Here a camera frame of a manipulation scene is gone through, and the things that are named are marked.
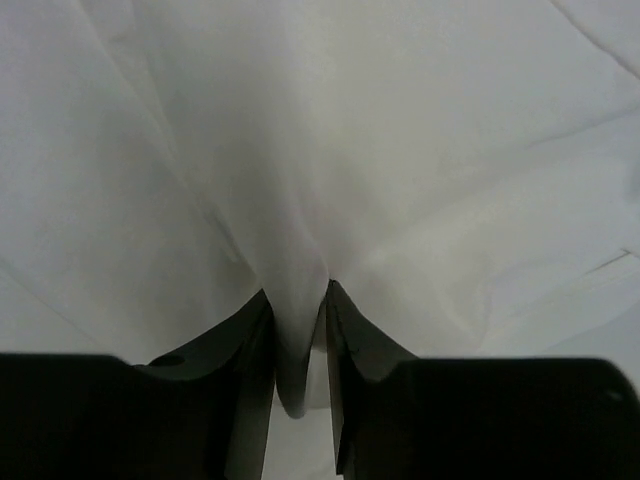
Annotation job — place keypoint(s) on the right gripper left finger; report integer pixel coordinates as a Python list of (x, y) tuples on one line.
[(235, 361)]

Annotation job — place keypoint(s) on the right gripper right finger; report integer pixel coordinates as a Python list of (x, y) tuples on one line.
[(366, 413)]

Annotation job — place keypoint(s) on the white Coca-Cola print t-shirt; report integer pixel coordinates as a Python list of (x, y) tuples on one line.
[(467, 170)]

